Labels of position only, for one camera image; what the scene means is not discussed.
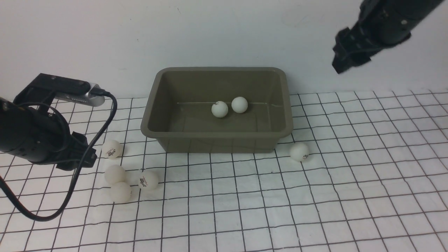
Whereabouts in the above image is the black camera cable image-left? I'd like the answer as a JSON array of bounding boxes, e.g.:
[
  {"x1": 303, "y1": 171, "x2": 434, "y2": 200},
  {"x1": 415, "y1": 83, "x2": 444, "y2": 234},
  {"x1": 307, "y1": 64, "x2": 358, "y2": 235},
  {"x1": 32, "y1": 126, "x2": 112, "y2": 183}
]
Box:
[{"x1": 0, "y1": 88, "x2": 118, "y2": 222}]

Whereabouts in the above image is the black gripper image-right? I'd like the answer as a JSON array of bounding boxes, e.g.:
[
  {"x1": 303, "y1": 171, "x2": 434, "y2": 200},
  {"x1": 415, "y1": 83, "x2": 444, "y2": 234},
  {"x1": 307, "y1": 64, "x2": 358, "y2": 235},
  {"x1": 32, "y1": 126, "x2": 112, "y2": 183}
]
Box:
[{"x1": 332, "y1": 27, "x2": 384, "y2": 74}]

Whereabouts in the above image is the plain white ball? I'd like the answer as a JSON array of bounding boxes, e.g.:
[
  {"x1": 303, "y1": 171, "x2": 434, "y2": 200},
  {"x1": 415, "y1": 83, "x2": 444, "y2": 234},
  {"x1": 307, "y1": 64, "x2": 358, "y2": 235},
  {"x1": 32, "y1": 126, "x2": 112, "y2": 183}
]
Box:
[
  {"x1": 104, "y1": 165, "x2": 126, "y2": 185},
  {"x1": 231, "y1": 96, "x2": 249, "y2": 113},
  {"x1": 110, "y1": 182, "x2": 132, "y2": 204},
  {"x1": 211, "y1": 101, "x2": 229, "y2": 118}
]

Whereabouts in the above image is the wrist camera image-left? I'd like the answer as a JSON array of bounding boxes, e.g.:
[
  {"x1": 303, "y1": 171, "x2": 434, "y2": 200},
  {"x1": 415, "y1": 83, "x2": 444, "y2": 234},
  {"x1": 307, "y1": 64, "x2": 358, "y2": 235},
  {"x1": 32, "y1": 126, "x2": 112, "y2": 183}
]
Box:
[{"x1": 13, "y1": 73, "x2": 105, "y2": 107}]

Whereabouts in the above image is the white black grid tablecloth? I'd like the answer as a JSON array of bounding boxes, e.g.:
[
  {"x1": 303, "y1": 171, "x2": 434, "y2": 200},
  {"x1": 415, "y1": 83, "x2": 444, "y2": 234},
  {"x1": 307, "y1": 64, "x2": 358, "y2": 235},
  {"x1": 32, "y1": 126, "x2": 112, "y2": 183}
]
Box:
[{"x1": 0, "y1": 89, "x2": 448, "y2": 252}]

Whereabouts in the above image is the white ball with red logo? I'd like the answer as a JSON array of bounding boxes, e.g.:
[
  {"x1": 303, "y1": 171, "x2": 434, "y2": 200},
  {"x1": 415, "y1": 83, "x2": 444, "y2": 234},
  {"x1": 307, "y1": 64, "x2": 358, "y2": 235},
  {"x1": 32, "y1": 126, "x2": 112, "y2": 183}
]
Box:
[{"x1": 138, "y1": 170, "x2": 159, "y2": 191}]

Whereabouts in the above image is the olive green plastic bin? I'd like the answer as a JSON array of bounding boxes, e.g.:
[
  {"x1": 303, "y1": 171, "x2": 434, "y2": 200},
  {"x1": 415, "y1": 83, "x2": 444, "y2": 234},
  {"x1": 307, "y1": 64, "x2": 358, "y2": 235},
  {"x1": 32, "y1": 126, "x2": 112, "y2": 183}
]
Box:
[{"x1": 140, "y1": 67, "x2": 293, "y2": 153}]

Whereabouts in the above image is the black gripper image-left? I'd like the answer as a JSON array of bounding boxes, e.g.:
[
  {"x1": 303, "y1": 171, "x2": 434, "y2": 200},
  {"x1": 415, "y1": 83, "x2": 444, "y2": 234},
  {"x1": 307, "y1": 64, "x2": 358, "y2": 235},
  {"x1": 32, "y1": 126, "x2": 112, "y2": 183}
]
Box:
[{"x1": 56, "y1": 132, "x2": 97, "y2": 171}]

